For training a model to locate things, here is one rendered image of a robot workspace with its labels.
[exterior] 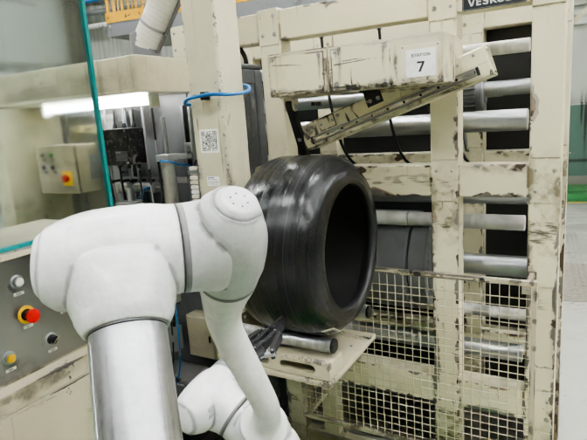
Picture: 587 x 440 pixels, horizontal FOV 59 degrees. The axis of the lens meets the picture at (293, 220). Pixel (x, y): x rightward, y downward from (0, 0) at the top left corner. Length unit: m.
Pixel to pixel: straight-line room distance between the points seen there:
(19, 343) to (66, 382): 0.19
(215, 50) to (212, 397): 1.01
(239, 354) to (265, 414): 0.16
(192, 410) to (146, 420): 0.54
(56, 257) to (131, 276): 0.10
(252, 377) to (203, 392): 0.21
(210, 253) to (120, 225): 0.12
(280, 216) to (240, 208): 0.70
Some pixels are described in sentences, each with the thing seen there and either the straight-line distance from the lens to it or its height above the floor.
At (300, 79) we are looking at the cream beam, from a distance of 1.81.
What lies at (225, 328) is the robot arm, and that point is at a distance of 0.93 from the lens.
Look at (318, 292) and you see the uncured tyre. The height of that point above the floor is 1.09.
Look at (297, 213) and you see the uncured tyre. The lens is 1.39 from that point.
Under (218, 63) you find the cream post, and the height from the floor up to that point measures 1.74.
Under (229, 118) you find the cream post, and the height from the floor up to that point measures 1.58.
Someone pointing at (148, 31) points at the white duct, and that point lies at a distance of 2.26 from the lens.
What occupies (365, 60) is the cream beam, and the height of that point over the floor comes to 1.72.
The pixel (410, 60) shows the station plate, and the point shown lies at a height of 1.71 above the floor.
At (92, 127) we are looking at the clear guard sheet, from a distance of 1.75.
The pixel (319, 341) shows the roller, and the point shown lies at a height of 0.91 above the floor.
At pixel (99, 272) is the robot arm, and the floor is 1.40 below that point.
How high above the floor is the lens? 1.57
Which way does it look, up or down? 11 degrees down
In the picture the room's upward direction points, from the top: 4 degrees counter-clockwise
